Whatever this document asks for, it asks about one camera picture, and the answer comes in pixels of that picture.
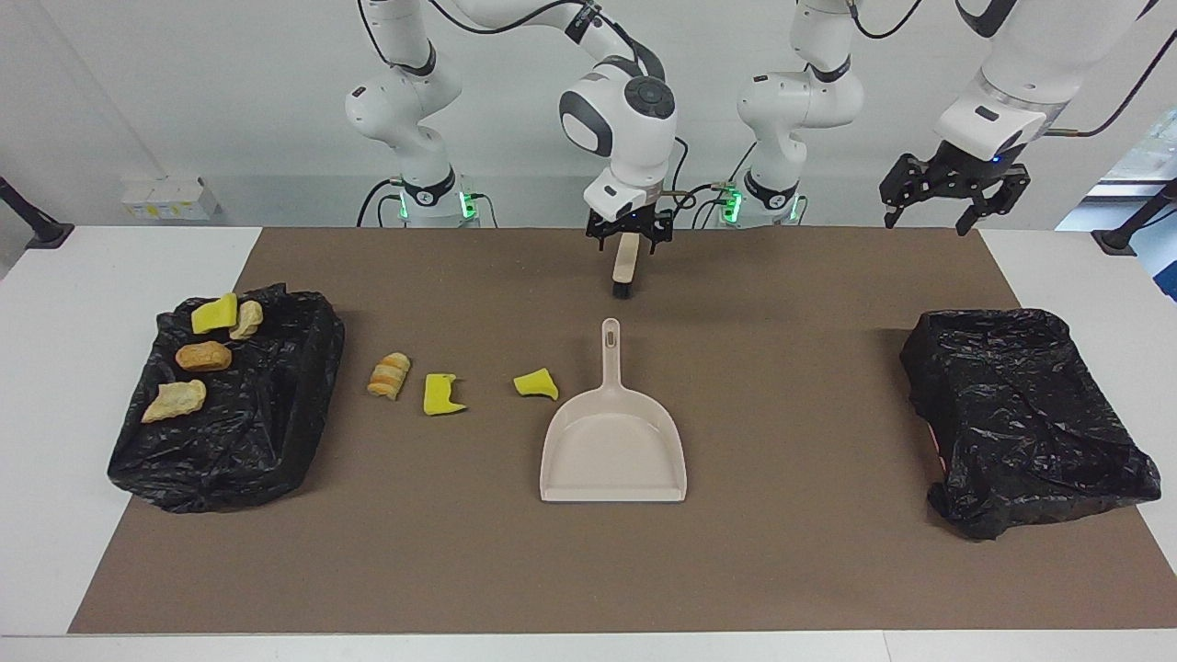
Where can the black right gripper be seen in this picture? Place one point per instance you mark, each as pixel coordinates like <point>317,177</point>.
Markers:
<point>631,221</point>

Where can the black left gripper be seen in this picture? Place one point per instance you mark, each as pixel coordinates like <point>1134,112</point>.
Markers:
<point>965,165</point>

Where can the beige hand brush black bristles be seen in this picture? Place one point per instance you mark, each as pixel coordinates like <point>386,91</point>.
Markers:
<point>626,262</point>

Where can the beige plastic dustpan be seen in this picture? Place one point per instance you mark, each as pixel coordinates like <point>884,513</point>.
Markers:
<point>611,450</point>

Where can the notched yellow sponge piece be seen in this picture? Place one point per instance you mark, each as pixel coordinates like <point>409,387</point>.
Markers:
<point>439,395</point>

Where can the orange striped croissant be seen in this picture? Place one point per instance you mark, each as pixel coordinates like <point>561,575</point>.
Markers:
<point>389,375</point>
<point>246,319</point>

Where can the thick yellow sponge piece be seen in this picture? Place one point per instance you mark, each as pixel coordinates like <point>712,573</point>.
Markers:
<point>213,315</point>

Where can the brown bread roll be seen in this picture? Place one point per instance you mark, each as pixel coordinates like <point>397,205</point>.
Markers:
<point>202,356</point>

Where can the pale cream pastry piece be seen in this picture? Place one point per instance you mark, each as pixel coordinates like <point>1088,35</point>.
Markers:
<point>175,401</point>

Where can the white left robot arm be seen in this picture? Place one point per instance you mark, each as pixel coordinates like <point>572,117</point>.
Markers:
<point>800,101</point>

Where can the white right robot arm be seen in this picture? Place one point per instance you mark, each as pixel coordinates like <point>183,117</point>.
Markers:
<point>634,119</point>

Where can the black bag lined trash bin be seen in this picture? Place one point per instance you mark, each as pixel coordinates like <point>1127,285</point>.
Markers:
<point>257,432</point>
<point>1011,414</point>

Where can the small curved yellow sponge piece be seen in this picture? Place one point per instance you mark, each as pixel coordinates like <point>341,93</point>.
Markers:
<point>535,383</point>

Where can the black stand base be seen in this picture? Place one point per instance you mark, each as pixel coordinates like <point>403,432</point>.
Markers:
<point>32,225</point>
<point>1136,230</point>

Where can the large brown paper table mat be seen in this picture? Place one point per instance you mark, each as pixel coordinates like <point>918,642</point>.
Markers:
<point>782,570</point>

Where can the white wall socket box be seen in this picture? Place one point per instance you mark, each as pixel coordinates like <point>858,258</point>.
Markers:
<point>170,198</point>

